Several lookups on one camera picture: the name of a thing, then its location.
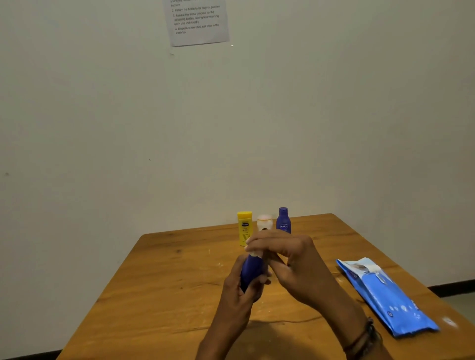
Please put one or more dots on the person's right hand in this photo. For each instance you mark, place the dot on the person's right hand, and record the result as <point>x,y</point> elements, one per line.
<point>302,265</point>

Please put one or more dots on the person's left hand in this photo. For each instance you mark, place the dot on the person's left hand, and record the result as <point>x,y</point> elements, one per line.
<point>233,293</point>

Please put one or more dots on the person's right thumb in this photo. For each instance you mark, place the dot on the person's right thumb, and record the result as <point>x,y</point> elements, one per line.
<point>276,270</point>

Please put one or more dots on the person's left thumb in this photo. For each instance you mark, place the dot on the person's left thumb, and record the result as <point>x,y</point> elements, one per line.
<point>262,282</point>

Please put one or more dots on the dark blue bottle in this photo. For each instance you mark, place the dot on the dark blue bottle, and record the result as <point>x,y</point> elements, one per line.
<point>251,272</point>

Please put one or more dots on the white wet wipe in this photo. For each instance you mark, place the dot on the white wet wipe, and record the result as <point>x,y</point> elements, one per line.
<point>255,253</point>

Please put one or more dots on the person's right forearm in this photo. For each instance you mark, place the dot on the person's right forearm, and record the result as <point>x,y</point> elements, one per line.
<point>349,326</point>

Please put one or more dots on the person's left forearm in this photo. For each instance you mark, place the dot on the person's left forearm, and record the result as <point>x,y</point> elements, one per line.
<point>224,335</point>

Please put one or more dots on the white bottle with pink cap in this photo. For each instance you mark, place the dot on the white bottle with pink cap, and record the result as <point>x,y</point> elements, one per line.
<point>264,221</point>

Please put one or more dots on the blue lotion bottle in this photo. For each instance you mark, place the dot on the blue lotion bottle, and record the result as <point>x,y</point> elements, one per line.
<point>283,220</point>

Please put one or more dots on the yellow lotion bottle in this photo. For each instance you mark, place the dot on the yellow lotion bottle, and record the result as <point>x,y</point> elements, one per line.
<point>245,228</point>

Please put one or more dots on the blue wet wipes pack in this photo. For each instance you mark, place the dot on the blue wet wipes pack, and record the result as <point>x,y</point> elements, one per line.
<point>389,296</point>

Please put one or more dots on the printed paper notice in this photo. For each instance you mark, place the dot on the printed paper notice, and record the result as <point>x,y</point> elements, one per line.
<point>196,22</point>

